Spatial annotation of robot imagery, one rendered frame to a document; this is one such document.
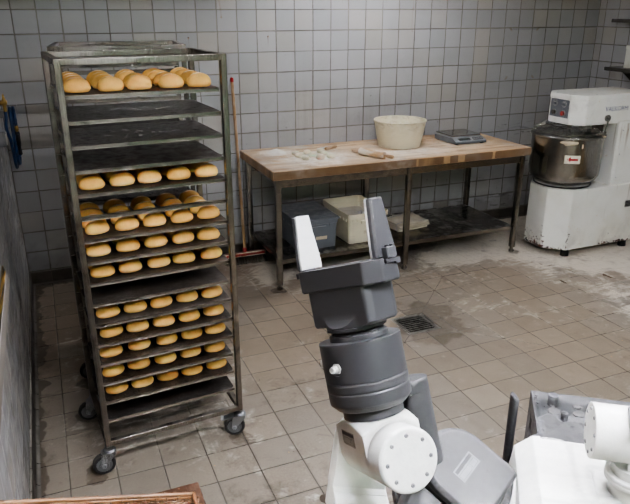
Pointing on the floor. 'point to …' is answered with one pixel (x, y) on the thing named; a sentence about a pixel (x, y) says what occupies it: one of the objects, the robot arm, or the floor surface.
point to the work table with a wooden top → (278, 169)
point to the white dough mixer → (586, 168)
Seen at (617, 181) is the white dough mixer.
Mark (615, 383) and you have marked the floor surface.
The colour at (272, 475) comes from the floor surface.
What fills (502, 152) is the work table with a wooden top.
